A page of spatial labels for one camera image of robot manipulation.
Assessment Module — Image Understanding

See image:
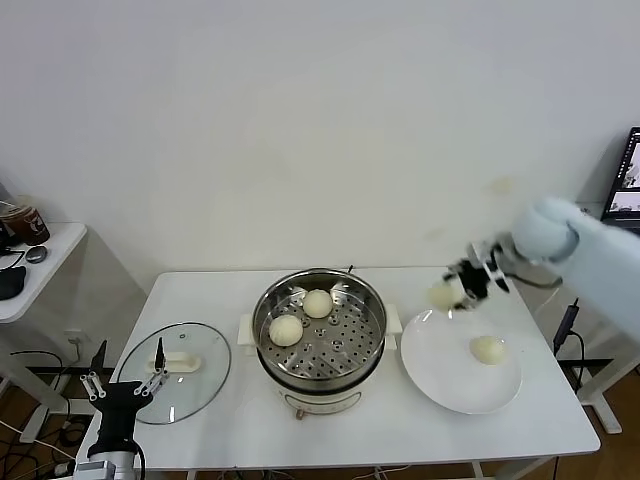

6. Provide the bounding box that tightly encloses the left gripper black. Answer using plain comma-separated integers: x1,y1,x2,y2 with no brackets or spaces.
78,337,170,457

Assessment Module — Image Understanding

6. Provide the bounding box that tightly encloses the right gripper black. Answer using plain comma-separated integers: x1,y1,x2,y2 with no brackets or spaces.
442,240,512,315

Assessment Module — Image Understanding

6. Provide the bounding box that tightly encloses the white steamed baozi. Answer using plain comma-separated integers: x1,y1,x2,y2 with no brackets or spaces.
426,280,464,312
302,287,334,319
468,334,507,366
268,313,305,348

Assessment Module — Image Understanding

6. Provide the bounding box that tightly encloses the glass pot lid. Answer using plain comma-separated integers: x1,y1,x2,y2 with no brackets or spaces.
115,321,234,426

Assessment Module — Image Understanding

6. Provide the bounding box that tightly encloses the steel steamer basket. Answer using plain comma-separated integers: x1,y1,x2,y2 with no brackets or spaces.
251,268,389,382

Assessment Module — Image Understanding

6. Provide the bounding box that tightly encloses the white round plate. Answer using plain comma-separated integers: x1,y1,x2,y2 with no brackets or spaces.
399,307,525,416

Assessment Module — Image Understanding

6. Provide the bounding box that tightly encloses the white side table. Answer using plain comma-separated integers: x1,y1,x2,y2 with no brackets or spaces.
0,221,90,444

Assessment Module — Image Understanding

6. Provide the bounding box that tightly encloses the iced coffee plastic cup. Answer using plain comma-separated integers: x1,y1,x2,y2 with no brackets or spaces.
1,193,52,247

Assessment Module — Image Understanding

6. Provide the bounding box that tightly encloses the cream electric cooker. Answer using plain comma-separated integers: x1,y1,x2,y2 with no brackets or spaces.
237,302,405,420

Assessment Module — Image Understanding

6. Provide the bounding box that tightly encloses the white desk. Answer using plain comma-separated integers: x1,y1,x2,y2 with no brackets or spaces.
574,201,640,435

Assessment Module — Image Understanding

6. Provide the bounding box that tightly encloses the open black laptop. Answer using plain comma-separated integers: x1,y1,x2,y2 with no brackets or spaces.
602,127,640,224

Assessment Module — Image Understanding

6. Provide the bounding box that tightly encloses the black cable with adapter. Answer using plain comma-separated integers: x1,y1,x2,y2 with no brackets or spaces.
552,297,589,399

